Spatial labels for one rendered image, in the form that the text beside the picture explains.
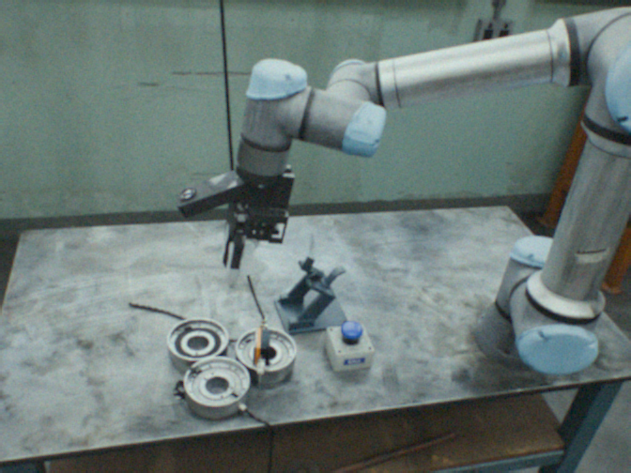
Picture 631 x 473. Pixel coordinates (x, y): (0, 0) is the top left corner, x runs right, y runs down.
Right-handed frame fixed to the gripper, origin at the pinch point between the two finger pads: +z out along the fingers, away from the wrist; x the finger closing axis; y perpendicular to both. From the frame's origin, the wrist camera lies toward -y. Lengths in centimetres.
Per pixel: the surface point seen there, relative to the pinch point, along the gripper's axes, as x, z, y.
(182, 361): -5.0, 15.7, -5.6
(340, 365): -8.2, 13.5, 21.4
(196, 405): -14.5, 15.6, -3.9
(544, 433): -10, 33, 74
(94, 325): 9.4, 21.0, -20.3
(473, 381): -13.6, 12.0, 45.3
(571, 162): 145, 38, 188
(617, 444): 19, 80, 144
